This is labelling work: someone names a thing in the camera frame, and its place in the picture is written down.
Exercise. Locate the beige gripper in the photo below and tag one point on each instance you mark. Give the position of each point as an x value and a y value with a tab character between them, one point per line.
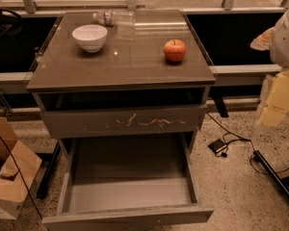
286	45

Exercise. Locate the drawer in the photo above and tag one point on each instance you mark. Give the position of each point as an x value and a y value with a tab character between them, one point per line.
117	122
119	182

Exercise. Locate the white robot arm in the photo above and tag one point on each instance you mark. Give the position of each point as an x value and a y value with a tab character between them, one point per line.
276	40

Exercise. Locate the grey drawer cabinet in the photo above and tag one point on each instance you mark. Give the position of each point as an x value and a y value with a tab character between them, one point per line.
129	71

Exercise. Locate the metal window railing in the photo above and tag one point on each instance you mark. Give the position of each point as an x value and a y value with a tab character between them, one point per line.
226	75

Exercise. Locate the black metal stand leg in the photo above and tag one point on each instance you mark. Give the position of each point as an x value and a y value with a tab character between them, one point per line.
282	183

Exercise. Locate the black power adapter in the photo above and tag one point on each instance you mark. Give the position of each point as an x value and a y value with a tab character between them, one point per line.
217	146

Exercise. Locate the red apple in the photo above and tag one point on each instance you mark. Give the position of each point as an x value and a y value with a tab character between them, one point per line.
174	50

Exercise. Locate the clear plastic water bottle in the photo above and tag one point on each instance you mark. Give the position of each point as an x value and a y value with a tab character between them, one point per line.
114	18

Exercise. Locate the white ceramic bowl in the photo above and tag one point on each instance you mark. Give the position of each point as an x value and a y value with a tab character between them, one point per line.
90	38

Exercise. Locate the black left stand leg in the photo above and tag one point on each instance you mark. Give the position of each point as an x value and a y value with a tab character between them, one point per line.
48	159

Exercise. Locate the open cardboard box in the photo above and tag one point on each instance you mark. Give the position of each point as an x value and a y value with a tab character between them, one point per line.
18	168

